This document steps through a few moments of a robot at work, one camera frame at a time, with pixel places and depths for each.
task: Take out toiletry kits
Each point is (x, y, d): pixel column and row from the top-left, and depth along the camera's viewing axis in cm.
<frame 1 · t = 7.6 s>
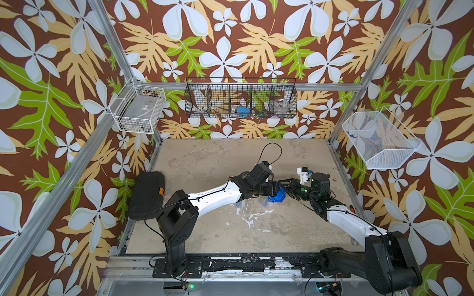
left hand: (277, 186, 82), fingers open
right hand: (278, 183, 84), fingers open
clear container: (279, 198, 81), point 14 cm above the table
black tool case: (147, 195, 93), point 4 cm above the table
blue item in basket: (243, 111, 96), point 30 cm above the table

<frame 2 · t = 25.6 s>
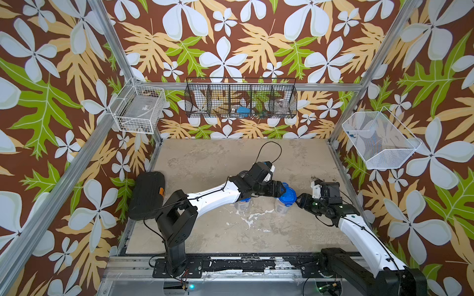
left hand: (282, 188, 80), fingers open
right hand: (297, 199, 85), fingers open
clear container: (282, 204, 80), point 13 cm above the table
the other named things where they were.

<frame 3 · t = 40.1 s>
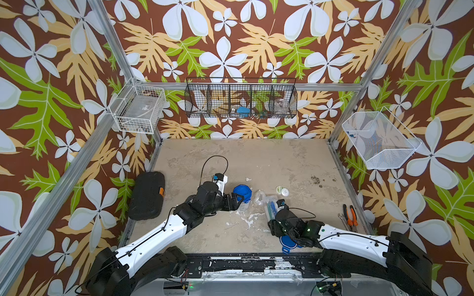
left hand: (239, 195, 77), fingers open
right hand: (271, 223, 85), fingers open
clear container: (261, 198, 92), point 4 cm above the table
blue container lid: (287, 243, 81), on the table
orange handled pliers: (353, 221, 88), on the table
green toothbrush in wrapper: (272, 209, 85), point 7 cm above the table
small round white jar: (285, 192, 97), point 2 cm above the table
the other named things where they were.

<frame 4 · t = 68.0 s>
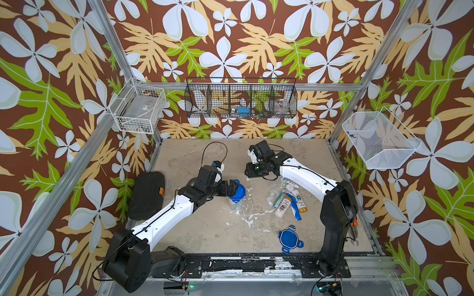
left hand: (231, 182, 83), fingers open
right hand: (245, 171, 88), fingers open
green toothbrush in wrapper: (278, 198, 94), point 2 cm above the table
